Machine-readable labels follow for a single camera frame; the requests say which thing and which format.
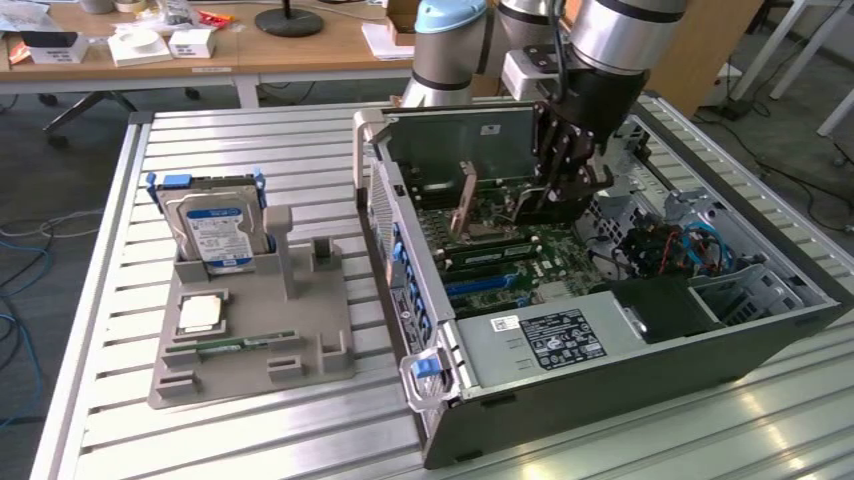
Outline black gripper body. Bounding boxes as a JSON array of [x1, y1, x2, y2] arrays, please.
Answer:
[[550, 55, 652, 156]]

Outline Nvidia graphics card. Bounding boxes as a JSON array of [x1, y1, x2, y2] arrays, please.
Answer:
[[447, 158, 592, 246]]

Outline tall metal disk bay cage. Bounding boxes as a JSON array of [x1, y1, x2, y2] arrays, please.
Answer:
[[586, 119, 672, 239]]

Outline wooden cabinet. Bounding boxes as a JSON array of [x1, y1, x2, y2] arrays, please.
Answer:
[[563, 0, 766, 119]]

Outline black power connector bundle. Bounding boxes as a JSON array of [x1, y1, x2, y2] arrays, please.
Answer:
[[616, 224, 688, 279]]

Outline green Dell motherboard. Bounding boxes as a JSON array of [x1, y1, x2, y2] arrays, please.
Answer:
[[399, 172, 606, 321]]

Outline CPU socket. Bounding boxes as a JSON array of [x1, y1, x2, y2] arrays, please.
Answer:
[[459, 217, 516, 244]]

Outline black floor power strip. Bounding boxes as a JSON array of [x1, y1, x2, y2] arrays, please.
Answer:
[[716, 97, 755, 121]]

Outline green RAM stick with label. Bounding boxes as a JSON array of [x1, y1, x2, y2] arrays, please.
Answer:
[[441, 242, 543, 267]]

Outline blue expansion slot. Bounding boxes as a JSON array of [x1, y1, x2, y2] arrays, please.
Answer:
[[443, 273, 523, 297]]

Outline stack of white paper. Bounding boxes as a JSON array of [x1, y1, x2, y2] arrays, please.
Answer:
[[361, 22, 416, 62]]

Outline black plastic air shroud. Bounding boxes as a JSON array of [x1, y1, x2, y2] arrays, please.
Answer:
[[603, 277, 726, 346]]

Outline brown cardboard box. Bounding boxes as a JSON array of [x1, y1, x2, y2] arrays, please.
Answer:
[[385, 0, 419, 49]]

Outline small metal disk bay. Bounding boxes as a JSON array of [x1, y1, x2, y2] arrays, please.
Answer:
[[686, 264, 806, 326]]

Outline grey power supply unit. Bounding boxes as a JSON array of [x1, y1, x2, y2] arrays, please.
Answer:
[[452, 292, 650, 392]]

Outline black round lamp base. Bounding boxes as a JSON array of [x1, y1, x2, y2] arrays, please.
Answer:
[[252, 0, 327, 39]]

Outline black open PC case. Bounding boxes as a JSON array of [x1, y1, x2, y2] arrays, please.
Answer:
[[351, 89, 843, 471]]

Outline grey case latch, blue tab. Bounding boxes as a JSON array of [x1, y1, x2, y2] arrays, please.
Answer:
[[397, 346, 463, 414]]

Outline hard disk in blue caddy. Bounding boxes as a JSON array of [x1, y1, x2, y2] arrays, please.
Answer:
[[141, 168, 276, 277]]

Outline grey plastic parts rack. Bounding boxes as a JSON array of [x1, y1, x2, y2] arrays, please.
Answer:
[[145, 205, 359, 412]]

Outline small white labelled box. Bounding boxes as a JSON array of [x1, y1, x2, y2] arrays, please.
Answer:
[[165, 28, 219, 60]]

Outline clear plastic bag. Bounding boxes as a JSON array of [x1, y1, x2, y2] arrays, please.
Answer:
[[149, 0, 201, 26]]

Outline silver CPU chip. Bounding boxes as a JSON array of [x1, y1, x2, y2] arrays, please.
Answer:
[[175, 295, 225, 335]]

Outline green RAM stick, bare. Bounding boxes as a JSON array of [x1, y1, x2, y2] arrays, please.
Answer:
[[164, 329, 299, 357]]

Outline white box with round hollow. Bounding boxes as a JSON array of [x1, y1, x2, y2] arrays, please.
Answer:
[[105, 27, 173, 69]]

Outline black office chair base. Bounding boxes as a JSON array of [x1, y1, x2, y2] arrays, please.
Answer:
[[40, 87, 203, 147]]

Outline white box with black foam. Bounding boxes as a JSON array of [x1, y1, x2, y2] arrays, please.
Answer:
[[17, 29, 92, 65]]

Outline white printed papers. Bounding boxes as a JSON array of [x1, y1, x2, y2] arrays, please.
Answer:
[[0, 9, 54, 34]]

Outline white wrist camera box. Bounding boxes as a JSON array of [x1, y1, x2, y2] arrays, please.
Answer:
[[503, 44, 560, 100]]

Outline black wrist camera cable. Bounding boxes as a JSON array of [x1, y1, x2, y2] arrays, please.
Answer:
[[547, 0, 572, 101]]

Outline blue data wire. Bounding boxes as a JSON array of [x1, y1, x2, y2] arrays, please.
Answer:
[[678, 219, 736, 277]]

